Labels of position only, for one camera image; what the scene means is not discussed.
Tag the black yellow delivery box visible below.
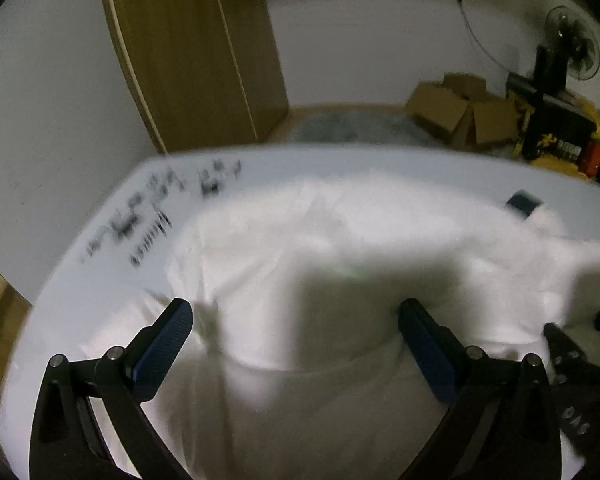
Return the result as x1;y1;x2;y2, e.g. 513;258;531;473
505;72;600;173

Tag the black standing fan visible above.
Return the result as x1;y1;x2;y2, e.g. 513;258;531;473
544;5;600;82

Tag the grey floor rug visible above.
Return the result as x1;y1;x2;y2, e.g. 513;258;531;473
287;109;433;147

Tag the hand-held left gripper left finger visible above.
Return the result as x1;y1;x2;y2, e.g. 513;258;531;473
29;298;194;480

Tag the orange red container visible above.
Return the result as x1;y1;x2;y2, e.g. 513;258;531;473
579;141;600;180

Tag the open cardboard box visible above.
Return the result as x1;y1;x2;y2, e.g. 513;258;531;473
405;82;473;148
442;72;524;154

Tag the black power cable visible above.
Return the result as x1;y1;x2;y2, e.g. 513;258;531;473
455;0;512;75

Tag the wooden wardrobe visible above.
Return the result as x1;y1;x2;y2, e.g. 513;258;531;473
96;0;289;155

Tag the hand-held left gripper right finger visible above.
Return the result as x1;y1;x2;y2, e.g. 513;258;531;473
396;298;564;480

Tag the white puffer jacket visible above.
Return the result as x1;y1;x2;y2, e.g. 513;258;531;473
82;169;600;480

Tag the black upright box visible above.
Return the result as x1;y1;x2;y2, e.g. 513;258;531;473
534;44;569;95

